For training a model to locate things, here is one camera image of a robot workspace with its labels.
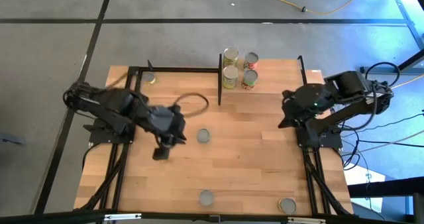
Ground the blue label can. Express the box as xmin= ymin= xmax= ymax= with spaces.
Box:
xmin=196 ymin=128 xmax=211 ymax=144

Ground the small dark flat object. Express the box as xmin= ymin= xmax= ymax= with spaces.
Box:
xmin=0 ymin=133 xmax=27 ymax=148

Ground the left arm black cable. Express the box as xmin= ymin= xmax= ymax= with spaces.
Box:
xmin=174 ymin=92 xmax=211 ymax=118

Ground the yellow green label can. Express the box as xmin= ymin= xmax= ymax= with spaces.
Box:
xmin=222 ymin=46 xmax=240 ymax=68
xmin=222 ymin=65 xmax=239 ymax=90

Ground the orange yellow label can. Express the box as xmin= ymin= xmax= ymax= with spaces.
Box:
xmin=277 ymin=197 xmax=297 ymax=215

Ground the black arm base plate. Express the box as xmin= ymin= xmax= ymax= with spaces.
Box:
xmin=295 ymin=123 xmax=344 ymax=150
xmin=82 ymin=117 xmax=137 ymax=145

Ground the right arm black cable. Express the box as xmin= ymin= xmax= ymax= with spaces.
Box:
xmin=364 ymin=61 xmax=402 ymax=87

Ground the pale yellow floor cable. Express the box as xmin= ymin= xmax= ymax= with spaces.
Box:
xmin=390 ymin=74 xmax=424 ymax=89

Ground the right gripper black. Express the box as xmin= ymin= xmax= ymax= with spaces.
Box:
xmin=278 ymin=89 xmax=301 ymax=129

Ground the orange white label can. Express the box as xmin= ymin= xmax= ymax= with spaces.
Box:
xmin=199 ymin=190 xmax=215 ymax=207

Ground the grey metal post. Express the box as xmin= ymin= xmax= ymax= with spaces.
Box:
xmin=412 ymin=192 xmax=424 ymax=224

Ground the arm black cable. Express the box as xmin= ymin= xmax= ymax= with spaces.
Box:
xmin=364 ymin=61 xmax=402 ymax=87
xmin=174 ymin=92 xmax=211 ymax=118

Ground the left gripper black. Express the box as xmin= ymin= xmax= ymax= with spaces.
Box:
xmin=145 ymin=105 xmax=187 ymax=161

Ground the black overhead rig bar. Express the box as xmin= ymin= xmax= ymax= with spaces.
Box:
xmin=0 ymin=207 xmax=424 ymax=224

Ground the black floor beam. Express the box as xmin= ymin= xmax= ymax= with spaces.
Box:
xmin=347 ymin=176 xmax=424 ymax=198

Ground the grey metal table frame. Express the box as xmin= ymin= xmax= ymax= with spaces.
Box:
xmin=359 ymin=0 xmax=424 ymax=76

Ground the green red label can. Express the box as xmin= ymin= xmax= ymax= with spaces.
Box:
xmin=240 ymin=69 xmax=259 ymax=91

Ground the yellow extension cable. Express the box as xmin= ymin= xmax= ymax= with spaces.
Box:
xmin=264 ymin=0 xmax=369 ymax=15

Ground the silver rig bracket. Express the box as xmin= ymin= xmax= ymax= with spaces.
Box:
xmin=103 ymin=212 xmax=142 ymax=221
xmin=286 ymin=216 xmax=327 ymax=224

